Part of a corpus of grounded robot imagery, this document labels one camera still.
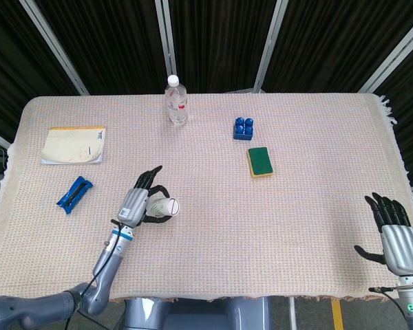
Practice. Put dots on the clear plastic water bottle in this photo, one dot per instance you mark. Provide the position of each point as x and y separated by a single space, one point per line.
176 103

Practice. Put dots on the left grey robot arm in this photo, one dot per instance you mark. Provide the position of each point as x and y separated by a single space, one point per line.
100 275

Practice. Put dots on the green yellow sponge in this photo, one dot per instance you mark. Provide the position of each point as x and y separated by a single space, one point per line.
261 161

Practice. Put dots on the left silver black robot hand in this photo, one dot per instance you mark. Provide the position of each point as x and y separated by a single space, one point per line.
137 203

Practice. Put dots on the yellow white notepad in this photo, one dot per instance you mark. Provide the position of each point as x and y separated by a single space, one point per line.
74 146

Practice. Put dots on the blue toy building block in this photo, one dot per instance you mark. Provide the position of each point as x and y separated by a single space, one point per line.
243 130

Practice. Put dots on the white paper cup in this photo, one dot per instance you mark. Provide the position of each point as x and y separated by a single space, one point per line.
165 207

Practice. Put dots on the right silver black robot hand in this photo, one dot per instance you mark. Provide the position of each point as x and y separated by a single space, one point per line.
399 245

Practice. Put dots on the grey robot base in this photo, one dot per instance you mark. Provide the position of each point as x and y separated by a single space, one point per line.
192 313

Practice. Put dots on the beige woven tablecloth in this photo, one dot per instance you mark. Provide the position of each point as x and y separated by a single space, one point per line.
227 223

